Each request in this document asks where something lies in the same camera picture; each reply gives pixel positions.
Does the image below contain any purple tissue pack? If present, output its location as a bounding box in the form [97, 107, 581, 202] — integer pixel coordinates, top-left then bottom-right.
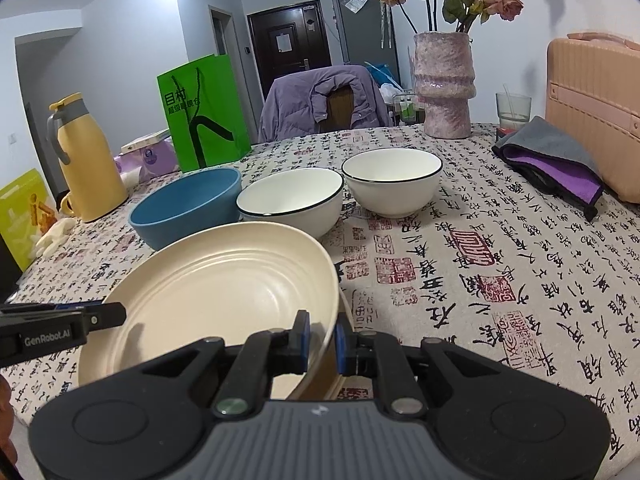
[114, 140, 180, 184]

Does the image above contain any white bowl with dark rim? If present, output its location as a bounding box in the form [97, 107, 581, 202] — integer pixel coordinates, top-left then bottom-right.
[236, 167, 345, 242]
[341, 148, 443, 220]

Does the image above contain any pink suitcase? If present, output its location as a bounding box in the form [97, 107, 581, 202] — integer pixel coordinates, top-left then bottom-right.
[546, 32, 640, 206]

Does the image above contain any blue bowl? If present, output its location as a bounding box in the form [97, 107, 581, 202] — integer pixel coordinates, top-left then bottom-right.
[128, 167, 243, 252]

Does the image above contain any calligraphy printed tablecloth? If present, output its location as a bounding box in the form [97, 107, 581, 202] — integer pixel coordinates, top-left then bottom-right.
[10, 122, 640, 480]

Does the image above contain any flat white box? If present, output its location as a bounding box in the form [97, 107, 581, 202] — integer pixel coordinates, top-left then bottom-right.
[121, 128, 171, 154]

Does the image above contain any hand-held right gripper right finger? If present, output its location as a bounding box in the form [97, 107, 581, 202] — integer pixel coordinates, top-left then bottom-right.
[335, 320, 501, 420]

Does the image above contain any white rubber glove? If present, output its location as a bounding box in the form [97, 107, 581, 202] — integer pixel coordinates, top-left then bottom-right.
[35, 217, 76, 261]

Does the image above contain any pink ceramic vase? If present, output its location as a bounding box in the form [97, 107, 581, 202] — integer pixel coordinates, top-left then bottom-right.
[412, 31, 475, 139]

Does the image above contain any grey refrigerator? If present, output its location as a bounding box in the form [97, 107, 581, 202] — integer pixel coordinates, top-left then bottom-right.
[332, 0, 401, 68]

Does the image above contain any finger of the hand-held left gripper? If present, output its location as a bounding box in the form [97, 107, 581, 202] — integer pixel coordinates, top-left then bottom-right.
[81, 302, 127, 335]
[0, 300, 104, 314]

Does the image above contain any blue plastic bag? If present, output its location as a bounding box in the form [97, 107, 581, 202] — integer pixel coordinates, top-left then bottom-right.
[364, 61, 396, 86]

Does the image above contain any green paper bag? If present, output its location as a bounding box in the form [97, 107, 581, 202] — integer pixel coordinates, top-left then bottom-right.
[157, 53, 252, 173]

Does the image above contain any yellow-green snack box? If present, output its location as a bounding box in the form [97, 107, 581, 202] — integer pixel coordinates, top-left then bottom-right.
[0, 168, 58, 273]

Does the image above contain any folded pale umbrella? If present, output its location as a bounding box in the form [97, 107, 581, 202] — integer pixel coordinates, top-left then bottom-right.
[379, 2, 394, 51]

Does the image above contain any purple puffer jacket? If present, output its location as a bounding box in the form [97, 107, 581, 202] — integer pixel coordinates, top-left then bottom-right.
[257, 65, 390, 143]

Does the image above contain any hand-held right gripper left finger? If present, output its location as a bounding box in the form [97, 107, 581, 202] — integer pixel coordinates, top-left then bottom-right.
[141, 309, 311, 419]

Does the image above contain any yellow thermos jug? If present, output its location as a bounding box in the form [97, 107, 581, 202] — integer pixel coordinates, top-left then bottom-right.
[46, 92, 130, 223]

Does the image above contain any large ribbed cream plate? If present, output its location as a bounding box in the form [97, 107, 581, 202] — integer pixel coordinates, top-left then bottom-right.
[77, 222, 341, 402]

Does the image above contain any dark brown door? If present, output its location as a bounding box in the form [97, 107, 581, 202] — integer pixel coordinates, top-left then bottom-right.
[248, 0, 333, 103]

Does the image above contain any wooden chair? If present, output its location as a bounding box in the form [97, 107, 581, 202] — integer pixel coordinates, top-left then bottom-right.
[325, 85, 354, 131]

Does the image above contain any storage rack with bottles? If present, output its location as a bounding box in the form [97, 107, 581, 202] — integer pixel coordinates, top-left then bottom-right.
[392, 91, 426, 126]

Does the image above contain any grey and purple cloth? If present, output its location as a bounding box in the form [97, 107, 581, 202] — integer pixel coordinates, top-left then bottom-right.
[491, 116, 606, 222]

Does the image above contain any clear drinking glass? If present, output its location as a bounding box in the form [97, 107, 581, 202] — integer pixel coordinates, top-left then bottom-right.
[495, 85, 532, 134]

